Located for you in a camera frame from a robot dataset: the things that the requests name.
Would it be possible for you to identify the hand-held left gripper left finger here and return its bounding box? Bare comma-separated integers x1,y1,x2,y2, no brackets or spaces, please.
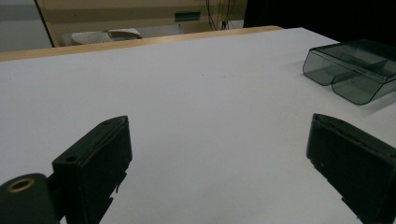
51,115,133,224

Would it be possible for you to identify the wooden table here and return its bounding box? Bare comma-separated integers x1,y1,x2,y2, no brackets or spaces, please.
0,25,284,63

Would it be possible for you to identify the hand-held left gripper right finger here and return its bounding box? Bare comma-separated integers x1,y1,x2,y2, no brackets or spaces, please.
306,113,396,224

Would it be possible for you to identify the clear grey compartment box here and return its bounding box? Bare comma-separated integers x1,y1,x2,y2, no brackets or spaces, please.
302,38,396,105

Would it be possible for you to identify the white cabinet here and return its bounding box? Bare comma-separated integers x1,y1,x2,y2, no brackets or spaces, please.
0,0,54,52

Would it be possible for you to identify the light wooden desk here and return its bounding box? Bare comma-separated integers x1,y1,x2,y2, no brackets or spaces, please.
34,0,248,48

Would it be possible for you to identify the black curtain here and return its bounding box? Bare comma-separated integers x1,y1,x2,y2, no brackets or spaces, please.
243,0,396,48

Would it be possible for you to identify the bundle of hanging cables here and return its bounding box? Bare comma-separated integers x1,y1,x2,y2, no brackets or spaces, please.
205,0,238,31

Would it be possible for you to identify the white chair base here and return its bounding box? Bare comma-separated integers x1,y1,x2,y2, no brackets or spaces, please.
70,27,143,45

